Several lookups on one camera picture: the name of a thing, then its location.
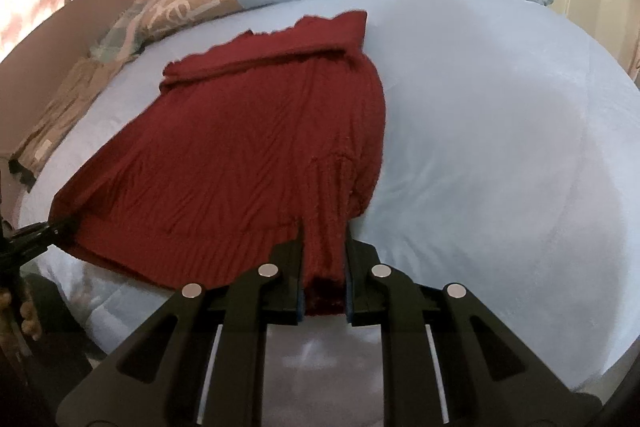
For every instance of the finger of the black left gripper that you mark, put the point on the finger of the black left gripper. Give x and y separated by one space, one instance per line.
24 244

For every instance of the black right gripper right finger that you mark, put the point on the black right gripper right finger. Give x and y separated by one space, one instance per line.
448 360

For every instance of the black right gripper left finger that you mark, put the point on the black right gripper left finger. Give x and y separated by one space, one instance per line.
199 360

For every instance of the dark red knit sweater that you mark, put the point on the dark red knit sweater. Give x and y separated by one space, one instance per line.
270 137

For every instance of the person's left hand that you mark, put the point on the person's left hand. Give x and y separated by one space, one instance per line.
17 325

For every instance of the brown upholstered headboard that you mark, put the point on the brown upholstered headboard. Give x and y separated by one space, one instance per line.
34 69

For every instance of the beige crumpled cloth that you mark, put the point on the beige crumpled cloth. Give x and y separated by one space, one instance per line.
85 81

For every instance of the light blue quilted bedspread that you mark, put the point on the light blue quilted bedspread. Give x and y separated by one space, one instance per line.
511 164

